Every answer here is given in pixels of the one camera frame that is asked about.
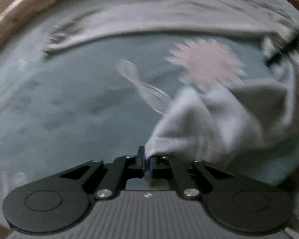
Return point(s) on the grey sweatpants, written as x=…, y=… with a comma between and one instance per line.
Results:
x=214, y=129

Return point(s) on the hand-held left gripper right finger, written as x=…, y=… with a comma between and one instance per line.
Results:
x=152, y=168

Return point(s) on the teal floral bed sheet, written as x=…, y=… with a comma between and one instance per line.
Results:
x=77, y=99

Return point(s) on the folded beige floral quilt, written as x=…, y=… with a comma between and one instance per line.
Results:
x=12, y=12

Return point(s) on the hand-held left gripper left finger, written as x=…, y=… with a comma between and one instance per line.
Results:
x=141, y=163

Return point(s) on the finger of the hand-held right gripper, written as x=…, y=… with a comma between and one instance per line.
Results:
x=286, y=51

